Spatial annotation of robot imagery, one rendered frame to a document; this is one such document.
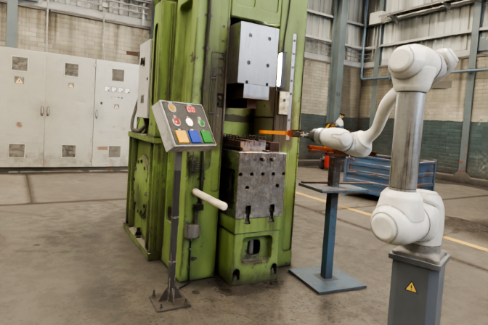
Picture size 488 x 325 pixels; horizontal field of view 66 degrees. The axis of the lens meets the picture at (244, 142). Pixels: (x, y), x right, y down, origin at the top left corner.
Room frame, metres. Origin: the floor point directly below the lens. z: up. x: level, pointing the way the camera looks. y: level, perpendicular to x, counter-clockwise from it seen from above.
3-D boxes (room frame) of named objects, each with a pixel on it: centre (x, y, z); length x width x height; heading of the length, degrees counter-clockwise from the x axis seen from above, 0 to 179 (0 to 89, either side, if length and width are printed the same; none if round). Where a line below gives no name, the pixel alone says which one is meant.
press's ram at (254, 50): (2.76, 0.00, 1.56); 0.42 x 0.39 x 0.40; 29
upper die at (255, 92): (2.74, 0.04, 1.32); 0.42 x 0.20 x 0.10; 29
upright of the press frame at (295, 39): (3.05, -0.22, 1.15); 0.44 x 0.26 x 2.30; 29
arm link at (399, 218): (1.43, -0.61, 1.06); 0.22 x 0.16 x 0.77; 129
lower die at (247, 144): (2.74, 0.04, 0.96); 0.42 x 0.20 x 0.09; 29
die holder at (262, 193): (2.77, 0.00, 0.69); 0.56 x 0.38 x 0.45; 29
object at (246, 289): (2.51, -0.08, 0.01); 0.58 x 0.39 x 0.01; 119
